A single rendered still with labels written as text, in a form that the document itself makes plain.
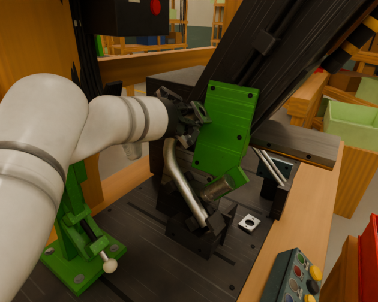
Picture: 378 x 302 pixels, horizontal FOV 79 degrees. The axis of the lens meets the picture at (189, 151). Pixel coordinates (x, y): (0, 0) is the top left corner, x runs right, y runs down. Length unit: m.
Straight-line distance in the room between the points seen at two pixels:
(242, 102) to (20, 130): 0.40
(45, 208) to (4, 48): 0.40
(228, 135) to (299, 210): 0.38
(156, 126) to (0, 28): 0.32
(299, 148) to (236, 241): 0.28
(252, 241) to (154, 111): 0.43
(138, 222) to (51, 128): 0.48
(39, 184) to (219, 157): 0.41
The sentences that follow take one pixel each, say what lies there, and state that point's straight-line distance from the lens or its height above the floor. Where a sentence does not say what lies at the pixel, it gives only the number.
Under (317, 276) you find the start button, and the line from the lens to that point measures 0.60.
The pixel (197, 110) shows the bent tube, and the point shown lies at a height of 1.22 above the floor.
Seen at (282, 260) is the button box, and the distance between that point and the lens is 0.60.
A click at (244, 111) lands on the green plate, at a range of 0.50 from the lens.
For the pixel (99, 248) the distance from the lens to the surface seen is 0.52.
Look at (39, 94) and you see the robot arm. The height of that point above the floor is 1.32.
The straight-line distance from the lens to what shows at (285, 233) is 0.71.
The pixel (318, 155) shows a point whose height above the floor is 1.13.
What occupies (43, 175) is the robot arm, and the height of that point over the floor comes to 1.28.
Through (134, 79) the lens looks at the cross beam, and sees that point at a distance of 0.85.
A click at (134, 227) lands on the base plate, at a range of 0.66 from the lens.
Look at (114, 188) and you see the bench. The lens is 0.83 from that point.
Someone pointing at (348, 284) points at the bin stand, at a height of 0.80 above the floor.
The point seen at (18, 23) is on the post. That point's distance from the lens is 0.56.
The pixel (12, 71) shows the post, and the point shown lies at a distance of 0.55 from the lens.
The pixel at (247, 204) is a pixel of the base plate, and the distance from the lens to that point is 0.75.
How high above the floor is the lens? 1.38
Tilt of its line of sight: 29 degrees down
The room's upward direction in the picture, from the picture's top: 3 degrees clockwise
